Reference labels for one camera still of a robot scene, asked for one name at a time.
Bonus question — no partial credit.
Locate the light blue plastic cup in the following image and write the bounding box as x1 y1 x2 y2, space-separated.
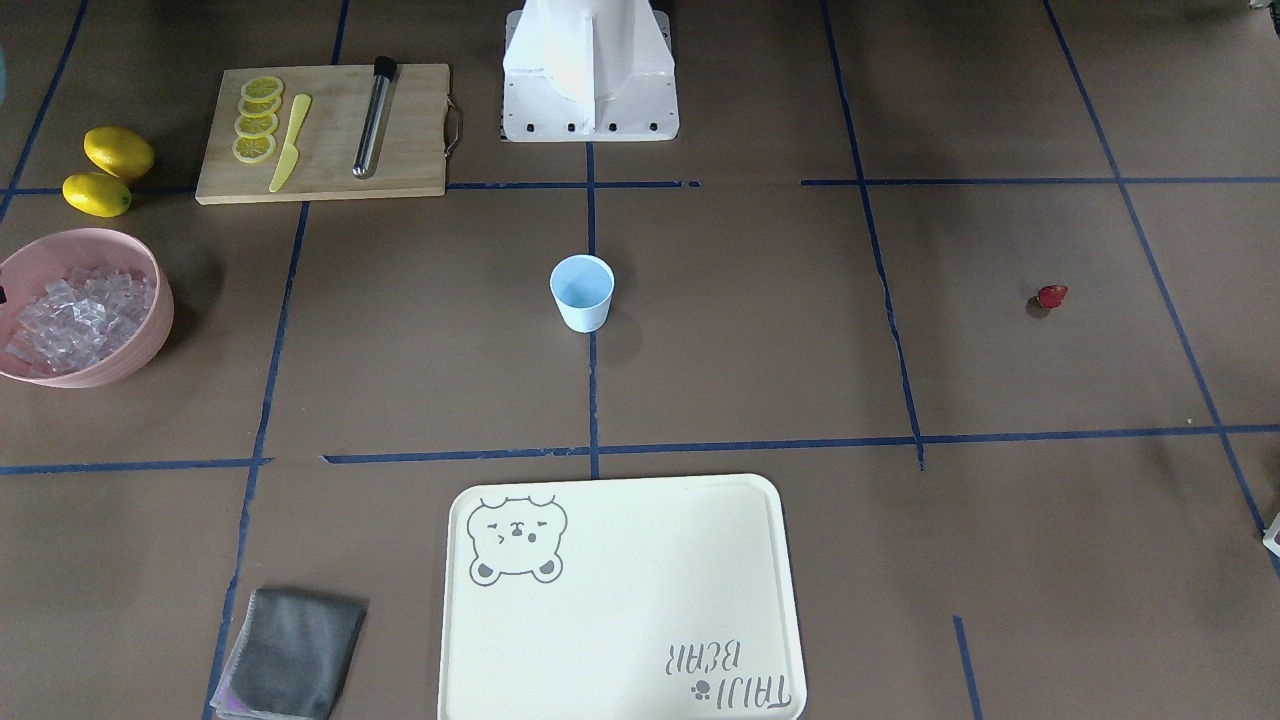
549 254 614 334

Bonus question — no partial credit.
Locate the pile of clear ice cubes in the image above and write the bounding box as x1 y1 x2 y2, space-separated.
3 265 157 377

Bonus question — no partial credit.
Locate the cream bear serving tray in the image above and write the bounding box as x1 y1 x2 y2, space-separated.
436 473 808 719

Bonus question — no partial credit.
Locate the steel muddler with black tip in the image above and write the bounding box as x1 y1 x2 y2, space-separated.
351 55 398 179

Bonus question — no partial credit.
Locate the red strawberry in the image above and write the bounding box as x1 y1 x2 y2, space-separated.
1036 284 1069 310

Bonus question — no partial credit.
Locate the yellow plastic knife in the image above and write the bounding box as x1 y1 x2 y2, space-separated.
268 94 312 193

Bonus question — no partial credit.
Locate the wooden cutting board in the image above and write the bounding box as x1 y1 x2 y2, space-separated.
195 64 457 205

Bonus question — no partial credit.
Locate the grey folded cloth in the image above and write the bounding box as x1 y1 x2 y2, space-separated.
209 587 367 719

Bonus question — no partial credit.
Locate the upper lemon slice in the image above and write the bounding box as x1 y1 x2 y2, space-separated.
239 76 285 104

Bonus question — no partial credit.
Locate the upper whole lemon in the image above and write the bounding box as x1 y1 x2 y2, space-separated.
82 126 155 184

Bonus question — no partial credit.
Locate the whole lemon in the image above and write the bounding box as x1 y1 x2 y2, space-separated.
82 126 155 184
61 172 133 218

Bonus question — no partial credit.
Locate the lower whole lemon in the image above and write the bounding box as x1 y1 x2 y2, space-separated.
61 172 133 218

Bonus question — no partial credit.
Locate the pink bowl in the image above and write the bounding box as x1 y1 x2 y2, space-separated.
3 228 174 389

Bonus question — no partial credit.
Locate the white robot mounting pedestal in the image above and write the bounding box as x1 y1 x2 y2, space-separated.
500 1 680 143

